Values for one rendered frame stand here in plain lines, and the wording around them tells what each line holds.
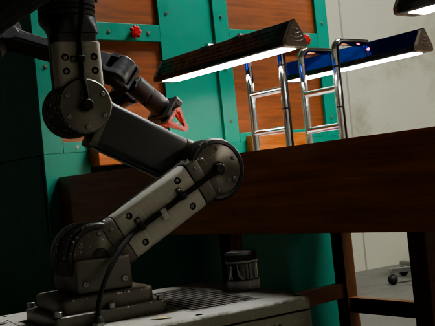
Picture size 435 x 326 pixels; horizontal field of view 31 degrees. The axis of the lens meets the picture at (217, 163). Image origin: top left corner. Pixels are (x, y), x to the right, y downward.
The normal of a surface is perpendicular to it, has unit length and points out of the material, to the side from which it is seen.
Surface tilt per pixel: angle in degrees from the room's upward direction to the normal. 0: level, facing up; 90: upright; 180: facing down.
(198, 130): 90
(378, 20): 90
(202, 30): 90
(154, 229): 90
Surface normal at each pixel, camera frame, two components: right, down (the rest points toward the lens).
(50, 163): 0.62, -0.07
